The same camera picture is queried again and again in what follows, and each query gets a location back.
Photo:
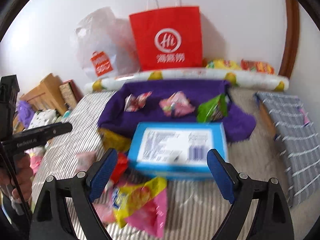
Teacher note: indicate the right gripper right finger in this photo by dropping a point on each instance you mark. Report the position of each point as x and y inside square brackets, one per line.
[224, 175]

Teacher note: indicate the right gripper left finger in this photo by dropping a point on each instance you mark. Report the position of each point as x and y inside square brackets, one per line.
[100, 172]

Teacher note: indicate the light pink peach packet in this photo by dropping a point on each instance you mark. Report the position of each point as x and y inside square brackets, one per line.
[84, 160]

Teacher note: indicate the red snack packet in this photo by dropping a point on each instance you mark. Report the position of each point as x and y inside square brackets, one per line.
[120, 167]

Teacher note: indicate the pink yellow snack packet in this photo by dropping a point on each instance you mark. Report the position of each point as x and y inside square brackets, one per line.
[142, 206]

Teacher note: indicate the green snack packet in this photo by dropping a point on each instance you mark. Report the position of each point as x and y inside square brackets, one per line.
[213, 110]

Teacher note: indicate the pink white floral packet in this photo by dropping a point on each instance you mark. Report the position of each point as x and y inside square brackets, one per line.
[135, 103]

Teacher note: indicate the pink Hi snack packet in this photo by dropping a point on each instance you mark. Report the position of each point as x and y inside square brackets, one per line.
[177, 105]

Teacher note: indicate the person left hand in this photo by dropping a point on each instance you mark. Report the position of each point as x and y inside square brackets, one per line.
[23, 177]

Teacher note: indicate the striped mattress pad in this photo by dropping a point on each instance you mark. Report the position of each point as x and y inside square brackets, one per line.
[196, 207]

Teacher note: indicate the wooden chair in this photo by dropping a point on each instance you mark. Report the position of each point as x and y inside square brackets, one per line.
[46, 95]

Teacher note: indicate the blue tissue pack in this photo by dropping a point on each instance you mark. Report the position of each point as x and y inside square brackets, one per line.
[176, 150]

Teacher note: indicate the purple towel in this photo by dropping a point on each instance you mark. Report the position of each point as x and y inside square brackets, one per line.
[238, 125]

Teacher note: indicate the brown patterned box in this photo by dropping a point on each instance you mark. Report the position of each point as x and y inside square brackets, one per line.
[71, 93]

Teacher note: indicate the grey checked folded cloth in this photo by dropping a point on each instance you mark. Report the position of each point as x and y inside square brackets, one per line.
[298, 141]

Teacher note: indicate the rolled lemon print mat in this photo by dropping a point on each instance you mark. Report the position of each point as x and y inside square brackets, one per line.
[238, 78]

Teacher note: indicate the yellow chips bag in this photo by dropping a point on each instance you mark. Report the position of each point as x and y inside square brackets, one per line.
[223, 64]

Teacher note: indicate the orange red chips bag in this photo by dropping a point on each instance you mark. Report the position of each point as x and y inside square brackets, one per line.
[257, 66]

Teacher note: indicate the white Miniso plastic bag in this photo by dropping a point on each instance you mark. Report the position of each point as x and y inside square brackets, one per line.
[104, 45]

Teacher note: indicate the red Haidilao paper bag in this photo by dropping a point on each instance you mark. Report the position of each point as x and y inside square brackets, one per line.
[168, 37]

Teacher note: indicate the brown door frame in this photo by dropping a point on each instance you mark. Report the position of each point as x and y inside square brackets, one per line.
[291, 39]

